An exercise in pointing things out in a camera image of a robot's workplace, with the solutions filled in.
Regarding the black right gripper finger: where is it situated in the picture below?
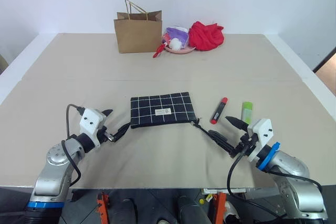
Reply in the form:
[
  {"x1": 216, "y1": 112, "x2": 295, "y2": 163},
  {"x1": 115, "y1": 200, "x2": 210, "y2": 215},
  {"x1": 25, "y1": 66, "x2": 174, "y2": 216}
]
[
  {"x1": 225, "y1": 115, "x2": 249, "y2": 132},
  {"x1": 208, "y1": 130, "x2": 237, "y2": 154}
]

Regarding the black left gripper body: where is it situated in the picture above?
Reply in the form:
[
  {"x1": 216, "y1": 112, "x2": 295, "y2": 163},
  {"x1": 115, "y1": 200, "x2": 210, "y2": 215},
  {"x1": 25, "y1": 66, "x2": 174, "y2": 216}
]
[{"x1": 97, "y1": 124, "x2": 117, "y2": 145}]

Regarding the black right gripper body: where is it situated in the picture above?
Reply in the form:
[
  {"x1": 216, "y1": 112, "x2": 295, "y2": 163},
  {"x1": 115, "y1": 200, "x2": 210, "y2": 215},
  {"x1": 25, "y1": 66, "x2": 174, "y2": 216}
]
[{"x1": 229, "y1": 132, "x2": 259, "y2": 159}]

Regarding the green and white eraser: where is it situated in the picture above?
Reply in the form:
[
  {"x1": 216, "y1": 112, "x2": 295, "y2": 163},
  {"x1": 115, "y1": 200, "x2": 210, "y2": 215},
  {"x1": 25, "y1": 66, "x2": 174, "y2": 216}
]
[{"x1": 240, "y1": 101, "x2": 253, "y2": 123}]

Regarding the red and black marker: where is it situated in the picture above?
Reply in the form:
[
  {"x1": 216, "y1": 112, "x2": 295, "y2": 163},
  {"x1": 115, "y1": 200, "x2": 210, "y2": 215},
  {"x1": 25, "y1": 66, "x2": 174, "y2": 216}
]
[{"x1": 209, "y1": 97, "x2": 228, "y2": 124}]

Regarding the black grid pencil pouch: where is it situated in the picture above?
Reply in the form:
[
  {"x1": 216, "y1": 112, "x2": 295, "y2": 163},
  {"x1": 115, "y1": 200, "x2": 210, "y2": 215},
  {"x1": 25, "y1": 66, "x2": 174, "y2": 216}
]
[{"x1": 130, "y1": 92, "x2": 211, "y2": 134}]

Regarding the white strip under table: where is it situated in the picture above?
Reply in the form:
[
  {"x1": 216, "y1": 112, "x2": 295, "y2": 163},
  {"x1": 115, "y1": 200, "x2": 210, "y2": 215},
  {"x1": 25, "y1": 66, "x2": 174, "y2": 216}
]
[{"x1": 201, "y1": 187, "x2": 246, "y2": 193}]

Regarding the white shoe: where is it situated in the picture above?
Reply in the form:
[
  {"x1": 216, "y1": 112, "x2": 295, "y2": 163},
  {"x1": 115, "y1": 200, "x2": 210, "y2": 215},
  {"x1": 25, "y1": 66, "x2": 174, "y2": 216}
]
[{"x1": 224, "y1": 200, "x2": 241, "y2": 222}]

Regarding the orange metal stand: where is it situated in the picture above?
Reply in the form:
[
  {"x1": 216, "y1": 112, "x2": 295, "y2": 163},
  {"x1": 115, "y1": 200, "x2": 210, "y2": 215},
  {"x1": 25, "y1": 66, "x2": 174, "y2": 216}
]
[
  {"x1": 214, "y1": 191, "x2": 228, "y2": 224},
  {"x1": 96, "y1": 191, "x2": 111, "y2": 224}
]

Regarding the red plastic clip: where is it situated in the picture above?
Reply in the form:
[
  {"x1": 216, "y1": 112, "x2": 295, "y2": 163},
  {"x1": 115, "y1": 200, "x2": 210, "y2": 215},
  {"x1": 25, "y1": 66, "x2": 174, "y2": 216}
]
[{"x1": 153, "y1": 41, "x2": 166, "y2": 59}]

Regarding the brown paper bag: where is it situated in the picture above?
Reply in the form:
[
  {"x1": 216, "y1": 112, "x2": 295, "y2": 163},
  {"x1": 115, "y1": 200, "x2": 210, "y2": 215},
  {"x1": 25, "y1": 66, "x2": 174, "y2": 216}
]
[{"x1": 113, "y1": 0, "x2": 163, "y2": 54}]

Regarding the pink plate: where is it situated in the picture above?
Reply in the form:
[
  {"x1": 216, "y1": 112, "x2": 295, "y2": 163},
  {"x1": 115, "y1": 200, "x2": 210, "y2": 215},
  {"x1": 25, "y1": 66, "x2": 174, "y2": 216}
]
[{"x1": 164, "y1": 44, "x2": 197, "y2": 54}]

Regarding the red crumpled cloth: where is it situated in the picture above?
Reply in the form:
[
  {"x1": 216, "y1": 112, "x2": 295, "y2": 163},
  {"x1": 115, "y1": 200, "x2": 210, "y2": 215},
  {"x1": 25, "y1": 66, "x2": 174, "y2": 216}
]
[{"x1": 188, "y1": 21, "x2": 225, "y2": 51}]

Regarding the white fluffy pompom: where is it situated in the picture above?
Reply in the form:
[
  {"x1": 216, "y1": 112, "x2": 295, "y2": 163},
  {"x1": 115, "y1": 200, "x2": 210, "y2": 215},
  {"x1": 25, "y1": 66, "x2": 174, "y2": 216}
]
[{"x1": 169, "y1": 37, "x2": 182, "y2": 50}]

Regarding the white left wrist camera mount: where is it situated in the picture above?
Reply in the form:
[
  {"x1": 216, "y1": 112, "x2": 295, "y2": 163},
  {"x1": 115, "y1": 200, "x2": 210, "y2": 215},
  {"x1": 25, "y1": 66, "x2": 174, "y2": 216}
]
[{"x1": 79, "y1": 108, "x2": 107, "y2": 148}]

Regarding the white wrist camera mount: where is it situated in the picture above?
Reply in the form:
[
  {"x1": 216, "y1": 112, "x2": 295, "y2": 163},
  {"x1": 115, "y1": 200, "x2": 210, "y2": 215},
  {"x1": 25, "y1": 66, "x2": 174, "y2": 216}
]
[
  {"x1": 79, "y1": 108, "x2": 107, "y2": 148},
  {"x1": 246, "y1": 118, "x2": 274, "y2": 162}
]

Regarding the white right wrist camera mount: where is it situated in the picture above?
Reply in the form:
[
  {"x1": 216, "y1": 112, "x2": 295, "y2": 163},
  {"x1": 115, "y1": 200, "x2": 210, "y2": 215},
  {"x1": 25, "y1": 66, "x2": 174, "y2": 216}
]
[{"x1": 246, "y1": 118, "x2": 274, "y2": 162}]

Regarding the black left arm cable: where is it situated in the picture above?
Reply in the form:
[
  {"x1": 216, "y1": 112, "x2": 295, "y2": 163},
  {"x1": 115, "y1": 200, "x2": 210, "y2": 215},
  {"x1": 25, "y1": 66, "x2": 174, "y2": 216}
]
[{"x1": 60, "y1": 103, "x2": 86, "y2": 189}]

